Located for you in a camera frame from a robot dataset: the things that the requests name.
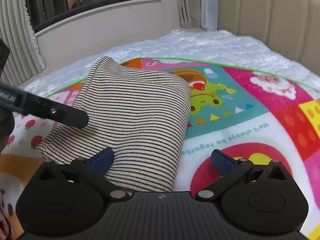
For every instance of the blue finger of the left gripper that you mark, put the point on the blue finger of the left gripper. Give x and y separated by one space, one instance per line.
48 109

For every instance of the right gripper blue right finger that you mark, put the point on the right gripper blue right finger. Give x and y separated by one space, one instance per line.
231 171

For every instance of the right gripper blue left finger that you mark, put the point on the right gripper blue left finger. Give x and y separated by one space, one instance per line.
91 171

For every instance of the beige black striped shirt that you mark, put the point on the beige black striped shirt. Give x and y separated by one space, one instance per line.
142 115

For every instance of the left beige curtain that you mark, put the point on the left beige curtain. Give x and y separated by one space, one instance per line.
25 60

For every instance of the beige curtain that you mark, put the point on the beige curtain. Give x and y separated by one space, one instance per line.
25 60
190 13

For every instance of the colourful cartoon play mat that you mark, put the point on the colourful cartoon play mat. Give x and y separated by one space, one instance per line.
244 113

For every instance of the white quilted mattress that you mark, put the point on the white quilted mattress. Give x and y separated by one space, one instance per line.
215 47

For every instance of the beige padded headboard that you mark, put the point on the beige padded headboard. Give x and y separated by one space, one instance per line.
288 27

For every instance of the grey rolled bedding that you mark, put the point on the grey rolled bedding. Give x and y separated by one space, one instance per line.
209 14

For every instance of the right beige curtain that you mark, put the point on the right beige curtain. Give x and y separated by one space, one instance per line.
190 13

